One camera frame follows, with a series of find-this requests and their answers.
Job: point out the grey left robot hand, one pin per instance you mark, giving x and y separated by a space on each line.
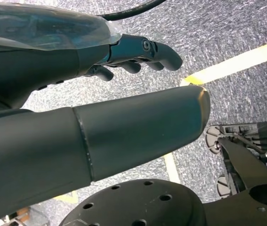
124 134

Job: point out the yellow floor tape square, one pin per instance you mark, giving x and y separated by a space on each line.
229 64

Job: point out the black left robot leg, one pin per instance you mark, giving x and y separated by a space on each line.
246 168

